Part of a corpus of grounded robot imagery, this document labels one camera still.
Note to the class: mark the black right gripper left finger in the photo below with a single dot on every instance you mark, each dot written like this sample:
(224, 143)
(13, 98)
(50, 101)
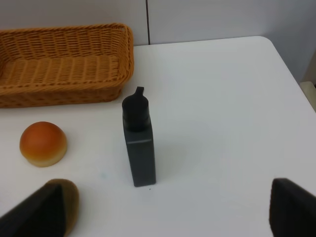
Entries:
(42, 214)

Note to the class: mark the black square bottle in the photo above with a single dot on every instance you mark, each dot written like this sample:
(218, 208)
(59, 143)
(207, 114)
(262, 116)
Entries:
(139, 138)

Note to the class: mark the orange bread bun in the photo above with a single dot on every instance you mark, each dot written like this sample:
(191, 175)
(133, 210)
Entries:
(43, 144)

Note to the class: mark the brown fuzzy kiwi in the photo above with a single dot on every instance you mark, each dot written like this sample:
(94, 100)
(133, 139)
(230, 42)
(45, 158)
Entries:
(71, 203)

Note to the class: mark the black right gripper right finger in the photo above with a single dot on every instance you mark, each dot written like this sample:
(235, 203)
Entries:
(292, 210)

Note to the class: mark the tan wicker basket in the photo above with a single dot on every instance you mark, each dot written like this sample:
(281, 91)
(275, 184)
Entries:
(64, 65)

